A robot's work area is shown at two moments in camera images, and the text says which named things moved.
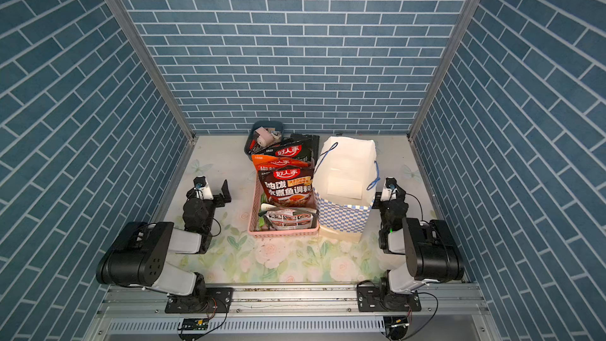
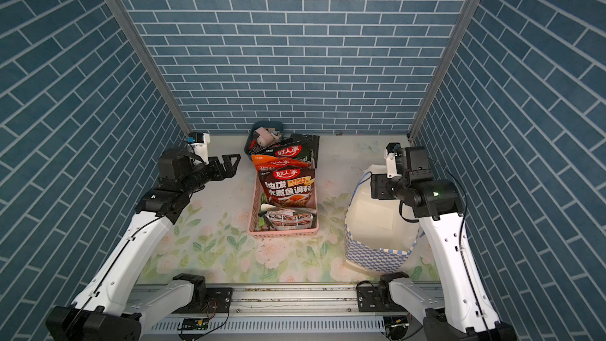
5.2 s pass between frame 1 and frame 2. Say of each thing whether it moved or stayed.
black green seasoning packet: stayed
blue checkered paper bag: moved
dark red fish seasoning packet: stayed
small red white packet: stayed
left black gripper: moved
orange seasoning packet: stayed
